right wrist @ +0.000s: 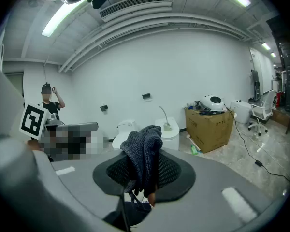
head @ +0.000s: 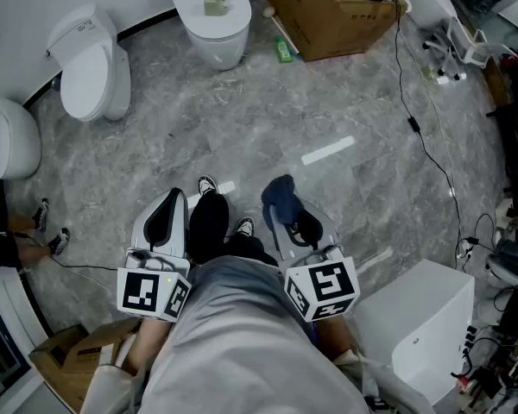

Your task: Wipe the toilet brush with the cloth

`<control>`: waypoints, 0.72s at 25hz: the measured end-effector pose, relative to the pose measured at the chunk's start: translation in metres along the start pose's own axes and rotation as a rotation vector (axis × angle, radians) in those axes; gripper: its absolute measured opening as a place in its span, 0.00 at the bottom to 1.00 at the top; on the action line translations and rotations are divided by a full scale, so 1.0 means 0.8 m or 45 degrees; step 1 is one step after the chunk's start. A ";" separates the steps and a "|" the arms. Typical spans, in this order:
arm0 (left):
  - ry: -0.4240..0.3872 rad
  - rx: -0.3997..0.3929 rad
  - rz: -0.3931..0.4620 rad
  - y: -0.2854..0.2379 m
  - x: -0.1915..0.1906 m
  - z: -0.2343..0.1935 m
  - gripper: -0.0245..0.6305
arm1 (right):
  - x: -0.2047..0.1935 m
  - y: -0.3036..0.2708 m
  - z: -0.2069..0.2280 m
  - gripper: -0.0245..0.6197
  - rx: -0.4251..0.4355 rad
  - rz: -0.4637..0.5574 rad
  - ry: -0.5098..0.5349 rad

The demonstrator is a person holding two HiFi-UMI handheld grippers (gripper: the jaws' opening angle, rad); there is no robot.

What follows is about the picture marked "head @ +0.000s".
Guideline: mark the person's grey shirt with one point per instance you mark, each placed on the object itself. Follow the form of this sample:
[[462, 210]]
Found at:
[[241, 339]]

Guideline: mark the white ball-tipped stick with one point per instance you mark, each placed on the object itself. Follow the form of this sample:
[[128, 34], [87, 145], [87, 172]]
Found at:
[[267, 12]]

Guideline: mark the person's shoe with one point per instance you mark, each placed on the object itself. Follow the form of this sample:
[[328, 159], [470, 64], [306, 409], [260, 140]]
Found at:
[[207, 186], [244, 226]]

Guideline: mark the white egg-shaped toilet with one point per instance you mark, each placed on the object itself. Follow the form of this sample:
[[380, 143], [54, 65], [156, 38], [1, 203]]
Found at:
[[8, 136]]

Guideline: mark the person's right shoe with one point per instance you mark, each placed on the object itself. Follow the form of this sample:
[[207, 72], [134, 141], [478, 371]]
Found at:
[[244, 226]]

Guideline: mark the white box appliance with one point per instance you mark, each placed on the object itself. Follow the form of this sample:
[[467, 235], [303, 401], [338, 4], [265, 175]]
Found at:
[[414, 309]]

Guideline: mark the person's black trousers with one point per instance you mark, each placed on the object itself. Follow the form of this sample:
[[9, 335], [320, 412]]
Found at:
[[207, 227]]

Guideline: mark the white armrest frame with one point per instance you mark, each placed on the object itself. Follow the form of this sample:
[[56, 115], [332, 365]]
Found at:
[[477, 54]]

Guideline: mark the person's right forearm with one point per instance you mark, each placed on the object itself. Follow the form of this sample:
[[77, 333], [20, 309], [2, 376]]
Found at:
[[334, 339]]

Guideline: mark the small cardboard box red label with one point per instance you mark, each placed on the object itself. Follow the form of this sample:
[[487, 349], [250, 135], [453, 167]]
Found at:
[[103, 339]]

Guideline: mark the white flat-lid smart toilet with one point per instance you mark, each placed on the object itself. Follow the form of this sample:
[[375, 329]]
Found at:
[[216, 37]]

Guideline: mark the person's left forearm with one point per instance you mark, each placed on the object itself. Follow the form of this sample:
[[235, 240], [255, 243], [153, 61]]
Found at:
[[149, 343]]

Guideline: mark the green cleaner bottle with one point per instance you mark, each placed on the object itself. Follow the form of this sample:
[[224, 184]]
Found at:
[[283, 50]]

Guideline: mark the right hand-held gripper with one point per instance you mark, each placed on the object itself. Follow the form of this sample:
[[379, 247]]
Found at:
[[324, 283]]

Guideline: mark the large brown cardboard box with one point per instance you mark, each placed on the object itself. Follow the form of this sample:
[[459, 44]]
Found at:
[[328, 20]]

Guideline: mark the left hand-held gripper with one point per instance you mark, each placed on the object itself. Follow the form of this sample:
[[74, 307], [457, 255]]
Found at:
[[140, 291]]

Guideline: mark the white one-piece tank toilet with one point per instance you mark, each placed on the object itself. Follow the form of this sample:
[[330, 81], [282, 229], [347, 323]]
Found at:
[[86, 76]]

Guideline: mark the person's left shoe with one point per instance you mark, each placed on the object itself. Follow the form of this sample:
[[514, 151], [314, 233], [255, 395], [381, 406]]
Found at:
[[207, 186]]

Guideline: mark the person's white jacket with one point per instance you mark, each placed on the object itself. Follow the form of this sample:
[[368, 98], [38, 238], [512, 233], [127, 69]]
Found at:
[[108, 386]]

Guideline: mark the dark blue knitted cloth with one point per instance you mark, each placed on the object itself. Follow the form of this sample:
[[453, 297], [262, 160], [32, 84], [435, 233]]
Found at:
[[280, 196]]

